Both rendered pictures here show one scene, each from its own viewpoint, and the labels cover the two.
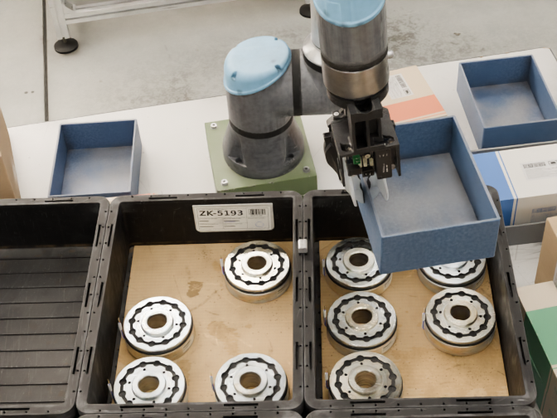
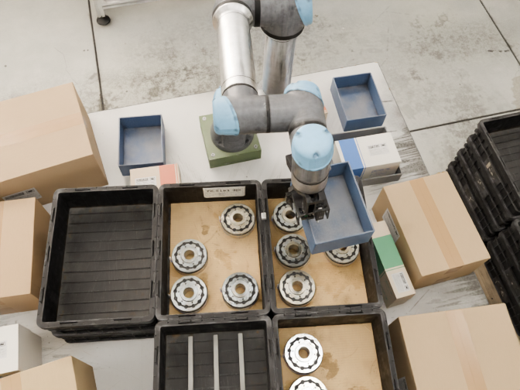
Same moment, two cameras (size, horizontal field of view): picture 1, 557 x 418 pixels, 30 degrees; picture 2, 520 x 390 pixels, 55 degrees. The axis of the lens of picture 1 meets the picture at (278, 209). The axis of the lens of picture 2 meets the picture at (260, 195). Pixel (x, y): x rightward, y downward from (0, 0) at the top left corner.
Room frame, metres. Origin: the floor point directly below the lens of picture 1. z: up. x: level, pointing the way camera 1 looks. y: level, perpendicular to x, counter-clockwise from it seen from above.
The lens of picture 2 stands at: (0.45, 0.09, 2.22)
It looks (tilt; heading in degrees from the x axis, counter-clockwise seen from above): 63 degrees down; 349
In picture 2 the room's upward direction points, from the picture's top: 3 degrees clockwise
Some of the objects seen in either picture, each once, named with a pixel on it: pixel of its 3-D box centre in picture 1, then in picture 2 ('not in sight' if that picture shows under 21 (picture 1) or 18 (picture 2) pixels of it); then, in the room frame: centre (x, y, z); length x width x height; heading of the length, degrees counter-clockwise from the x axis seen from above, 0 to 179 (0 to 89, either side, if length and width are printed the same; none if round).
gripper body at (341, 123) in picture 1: (361, 124); (309, 195); (0.92, -0.11, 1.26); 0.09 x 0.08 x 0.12; 5
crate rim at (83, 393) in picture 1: (199, 297); (211, 246); (0.95, 0.12, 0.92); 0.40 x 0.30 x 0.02; 176
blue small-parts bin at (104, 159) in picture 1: (97, 169); (141, 145); (1.43, 0.34, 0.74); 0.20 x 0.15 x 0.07; 179
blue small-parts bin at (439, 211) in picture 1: (418, 191); (330, 206); (0.95, -0.19, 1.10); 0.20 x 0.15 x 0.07; 6
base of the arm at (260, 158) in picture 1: (262, 130); (231, 126); (1.42, 0.02, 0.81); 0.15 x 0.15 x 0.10
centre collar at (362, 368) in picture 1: (365, 380); (297, 286); (0.83, -0.10, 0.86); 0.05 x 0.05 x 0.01
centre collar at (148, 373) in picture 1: (148, 385); (188, 292); (0.85, 0.20, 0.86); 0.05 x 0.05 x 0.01
